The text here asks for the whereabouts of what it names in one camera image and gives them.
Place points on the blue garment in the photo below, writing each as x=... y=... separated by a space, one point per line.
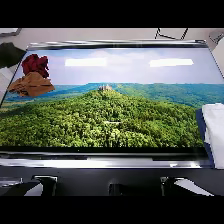
x=200 y=123

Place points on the black garment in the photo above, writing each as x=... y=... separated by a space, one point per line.
x=10 y=54

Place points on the red garment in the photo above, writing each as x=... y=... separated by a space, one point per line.
x=35 y=65

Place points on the silver frame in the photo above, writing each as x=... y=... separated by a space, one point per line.
x=100 y=162

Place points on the brown garment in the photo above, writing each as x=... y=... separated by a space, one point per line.
x=31 y=86

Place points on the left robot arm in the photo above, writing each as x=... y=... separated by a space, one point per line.
x=45 y=185

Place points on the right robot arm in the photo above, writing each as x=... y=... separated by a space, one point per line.
x=168 y=186

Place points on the white garment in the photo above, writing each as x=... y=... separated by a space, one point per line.
x=215 y=133

